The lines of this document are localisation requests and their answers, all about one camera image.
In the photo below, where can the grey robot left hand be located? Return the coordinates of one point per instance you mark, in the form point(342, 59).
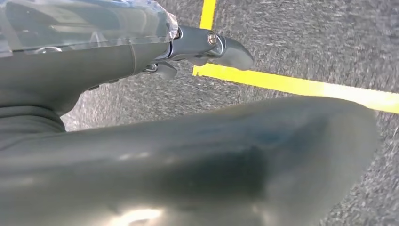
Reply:
point(187, 162)

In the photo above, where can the yellow floor tape square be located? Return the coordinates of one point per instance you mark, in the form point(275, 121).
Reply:
point(296, 85)

